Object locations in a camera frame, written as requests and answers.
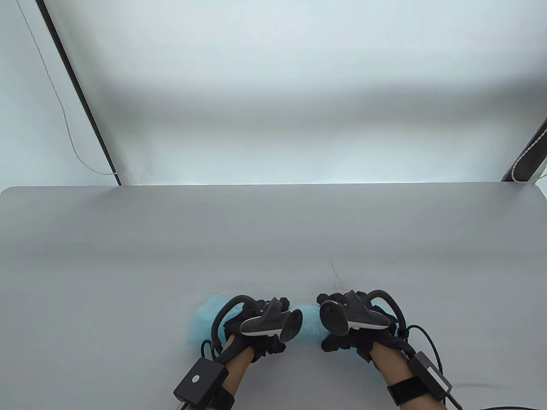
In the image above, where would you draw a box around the person's left hand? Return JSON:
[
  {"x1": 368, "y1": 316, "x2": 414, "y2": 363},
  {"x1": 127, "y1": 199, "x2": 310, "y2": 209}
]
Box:
[{"x1": 222, "y1": 296, "x2": 302, "y2": 363}]

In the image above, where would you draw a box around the person's right hand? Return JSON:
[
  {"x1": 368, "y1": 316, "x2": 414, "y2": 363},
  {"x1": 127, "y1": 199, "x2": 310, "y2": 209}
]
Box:
[{"x1": 316, "y1": 291, "x2": 413, "y2": 363}]

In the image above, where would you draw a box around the light blue gift wrapping paper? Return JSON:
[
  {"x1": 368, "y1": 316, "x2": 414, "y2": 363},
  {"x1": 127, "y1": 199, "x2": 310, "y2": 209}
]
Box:
[{"x1": 188, "y1": 293, "x2": 412, "y2": 356}]

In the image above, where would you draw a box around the person's right forearm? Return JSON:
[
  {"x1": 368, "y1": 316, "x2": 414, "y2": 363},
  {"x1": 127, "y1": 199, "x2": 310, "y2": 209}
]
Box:
[{"x1": 371, "y1": 342, "x2": 428, "y2": 394}]

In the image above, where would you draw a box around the person's left forearm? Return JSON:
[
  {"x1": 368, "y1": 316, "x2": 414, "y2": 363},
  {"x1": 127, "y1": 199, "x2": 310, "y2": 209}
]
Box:
[{"x1": 220, "y1": 346, "x2": 253, "y2": 396}]

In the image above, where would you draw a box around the black white left controller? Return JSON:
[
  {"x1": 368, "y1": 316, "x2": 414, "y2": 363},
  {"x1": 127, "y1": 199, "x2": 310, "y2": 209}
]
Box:
[{"x1": 212, "y1": 295, "x2": 304, "y2": 349}]

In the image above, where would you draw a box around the black left wrist box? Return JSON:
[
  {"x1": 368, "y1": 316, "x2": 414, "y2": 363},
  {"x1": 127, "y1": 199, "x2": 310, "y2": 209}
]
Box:
[{"x1": 173, "y1": 358, "x2": 229, "y2": 404}]

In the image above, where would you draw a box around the black wrist box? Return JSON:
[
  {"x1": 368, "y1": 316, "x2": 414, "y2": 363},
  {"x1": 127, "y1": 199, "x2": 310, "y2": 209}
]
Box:
[
  {"x1": 173, "y1": 358, "x2": 229, "y2": 404},
  {"x1": 407, "y1": 351, "x2": 453, "y2": 400}
]

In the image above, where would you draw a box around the black right wrist box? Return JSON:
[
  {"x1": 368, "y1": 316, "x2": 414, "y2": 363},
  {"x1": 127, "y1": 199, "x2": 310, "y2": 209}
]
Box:
[{"x1": 407, "y1": 351, "x2": 453, "y2": 400}]

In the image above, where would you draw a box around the short black pole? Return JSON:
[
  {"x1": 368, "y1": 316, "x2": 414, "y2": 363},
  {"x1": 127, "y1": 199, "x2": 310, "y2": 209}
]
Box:
[{"x1": 500, "y1": 115, "x2": 547, "y2": 183}]

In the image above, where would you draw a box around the long black pole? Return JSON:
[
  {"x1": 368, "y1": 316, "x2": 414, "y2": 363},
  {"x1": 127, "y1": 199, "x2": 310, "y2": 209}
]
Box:
[{"x1": 35, "y1": 0, "x2": 123, "y2": 186}]

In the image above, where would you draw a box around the black left wrist strap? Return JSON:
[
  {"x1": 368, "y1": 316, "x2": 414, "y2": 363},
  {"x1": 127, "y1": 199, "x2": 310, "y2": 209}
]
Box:
[{"x1": 209, "y1": 387, "x2": 237, "y2": 410}]

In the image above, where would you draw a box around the black wrist strap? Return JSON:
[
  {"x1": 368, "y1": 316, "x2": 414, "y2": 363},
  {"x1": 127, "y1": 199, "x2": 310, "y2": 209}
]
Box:
[
  {"x1": 209, "y1": 387, "x2": 237, "y2": 410},
  {"x1": 387, "y1": 376, "x2": 429, "y2": 406}
]

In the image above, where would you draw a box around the black right wrist strap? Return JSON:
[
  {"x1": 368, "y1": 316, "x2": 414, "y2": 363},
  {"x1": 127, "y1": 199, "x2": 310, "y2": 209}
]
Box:
[{"x1": 387, "y1": 376, "x2": 429, "y2": 406}]

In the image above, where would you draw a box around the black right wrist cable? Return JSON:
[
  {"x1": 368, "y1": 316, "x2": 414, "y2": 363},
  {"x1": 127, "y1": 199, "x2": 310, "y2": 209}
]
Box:
[{"x1": 406, "y1": 325, "x2": 464, "y2": 410}]

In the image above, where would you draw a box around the thin white cord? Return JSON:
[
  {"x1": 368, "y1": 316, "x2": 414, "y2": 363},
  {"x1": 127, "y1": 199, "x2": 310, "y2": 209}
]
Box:
[{"x1": 17, "y1": 0, "x2": 118, "y2": 176}]

